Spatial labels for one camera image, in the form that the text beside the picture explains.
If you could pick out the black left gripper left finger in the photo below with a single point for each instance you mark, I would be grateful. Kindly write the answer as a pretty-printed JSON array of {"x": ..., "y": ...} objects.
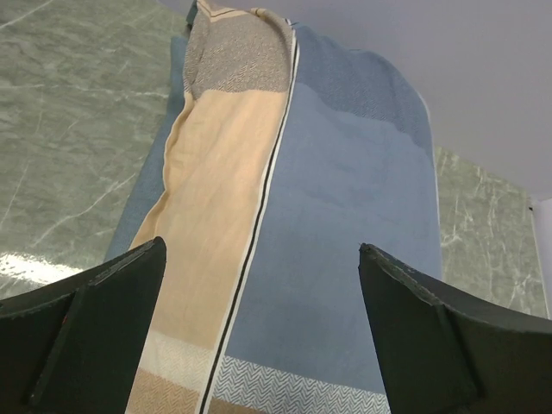
[{"x": 74, "y": 346}]

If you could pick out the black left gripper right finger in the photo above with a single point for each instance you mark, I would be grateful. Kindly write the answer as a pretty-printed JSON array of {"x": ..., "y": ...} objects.
[{"x": 442, "y": 350}]

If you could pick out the blue patterned pillowcase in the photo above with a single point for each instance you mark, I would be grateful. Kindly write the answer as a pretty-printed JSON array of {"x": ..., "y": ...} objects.
[{"x": 285, "y": 153}]

